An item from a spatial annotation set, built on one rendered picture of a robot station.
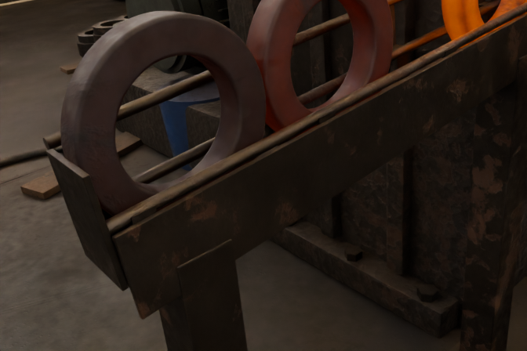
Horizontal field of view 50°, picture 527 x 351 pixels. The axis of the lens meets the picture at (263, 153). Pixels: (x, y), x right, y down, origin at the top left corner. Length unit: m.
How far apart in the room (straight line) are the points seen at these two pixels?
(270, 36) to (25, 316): 1.10
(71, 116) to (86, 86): 0.03
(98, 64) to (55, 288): 1.14
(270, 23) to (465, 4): 0.30
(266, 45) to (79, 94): 0.18
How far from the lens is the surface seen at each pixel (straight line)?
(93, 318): 1.40
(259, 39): 0.53
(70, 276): 1.56
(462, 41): 0.73
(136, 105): 0.53
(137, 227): 0.46
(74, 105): 0.44
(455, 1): 0.75
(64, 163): 0.46
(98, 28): 2.60
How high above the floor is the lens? 0.85
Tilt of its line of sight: 25 degrees down
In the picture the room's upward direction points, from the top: 6 degrees counter-clockwise
